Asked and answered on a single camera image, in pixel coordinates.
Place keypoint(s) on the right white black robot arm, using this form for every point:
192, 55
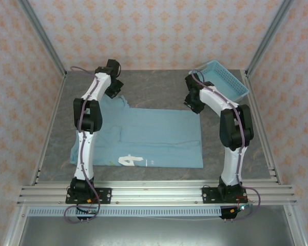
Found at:
233, 159

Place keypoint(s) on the aluminium cross rail beam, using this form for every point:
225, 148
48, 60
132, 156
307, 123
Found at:
156, 191

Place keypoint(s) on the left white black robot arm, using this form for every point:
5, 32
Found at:
84, 151

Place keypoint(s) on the light blue printed t-shirt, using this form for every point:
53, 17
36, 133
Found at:
156, 138

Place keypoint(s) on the aluminium frame post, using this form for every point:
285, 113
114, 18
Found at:
45, 38
268, 38

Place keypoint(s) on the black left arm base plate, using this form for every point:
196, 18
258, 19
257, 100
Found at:
104, 196

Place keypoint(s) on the light blue plastic basket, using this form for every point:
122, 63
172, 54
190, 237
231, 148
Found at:
223, 82

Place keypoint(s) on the small circuit board green light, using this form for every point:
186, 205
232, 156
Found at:
243, 207

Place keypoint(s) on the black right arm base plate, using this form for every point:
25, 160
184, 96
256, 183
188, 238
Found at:
210, 196

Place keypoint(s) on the aluminium side rail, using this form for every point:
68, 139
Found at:
261, 128
50, 128

